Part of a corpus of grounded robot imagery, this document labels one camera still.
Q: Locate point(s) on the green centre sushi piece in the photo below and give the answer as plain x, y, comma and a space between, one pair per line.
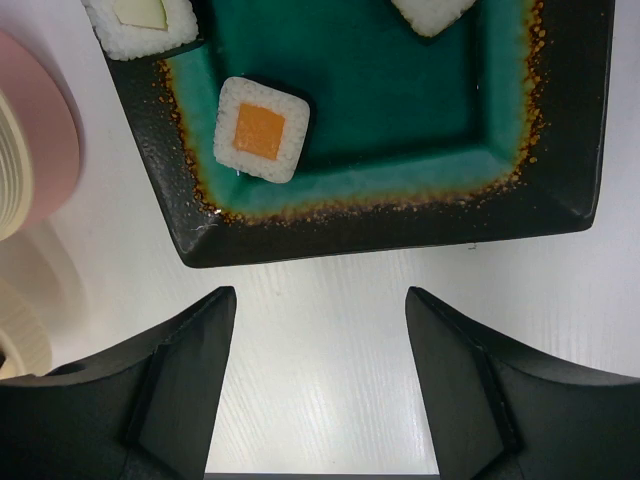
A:
428, 18

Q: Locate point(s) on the pink round lunch box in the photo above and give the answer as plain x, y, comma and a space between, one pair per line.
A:
40, 148

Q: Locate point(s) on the black and teal square plate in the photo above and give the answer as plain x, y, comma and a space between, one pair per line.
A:
492, 130

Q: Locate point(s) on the white sushi piece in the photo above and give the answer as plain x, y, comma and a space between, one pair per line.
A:
129, 30

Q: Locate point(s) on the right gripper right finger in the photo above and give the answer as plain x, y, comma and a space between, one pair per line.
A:
499, 409

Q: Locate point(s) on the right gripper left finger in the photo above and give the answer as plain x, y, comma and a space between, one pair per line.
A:
142, 409

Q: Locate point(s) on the cream lid with pink handle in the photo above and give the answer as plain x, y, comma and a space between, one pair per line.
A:
42, 300

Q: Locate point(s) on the orange centre sushi piece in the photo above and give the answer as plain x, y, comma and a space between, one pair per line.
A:
260, 131

